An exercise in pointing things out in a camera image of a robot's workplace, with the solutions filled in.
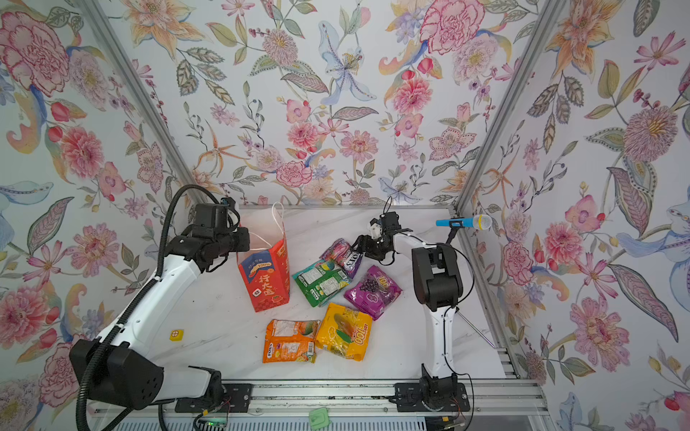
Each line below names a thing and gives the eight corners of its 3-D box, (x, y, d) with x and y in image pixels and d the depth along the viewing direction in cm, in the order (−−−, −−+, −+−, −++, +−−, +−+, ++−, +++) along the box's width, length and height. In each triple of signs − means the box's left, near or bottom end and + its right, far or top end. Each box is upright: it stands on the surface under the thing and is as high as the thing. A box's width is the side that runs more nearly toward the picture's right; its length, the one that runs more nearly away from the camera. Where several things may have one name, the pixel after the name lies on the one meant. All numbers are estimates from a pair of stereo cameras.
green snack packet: (316, 310, 92) (315, 305, 88) (293, 282, 98) (291, 276, 95) (351, 283, 98) (351, 277, 95) (326, 258, 105) (326, 252, 102)
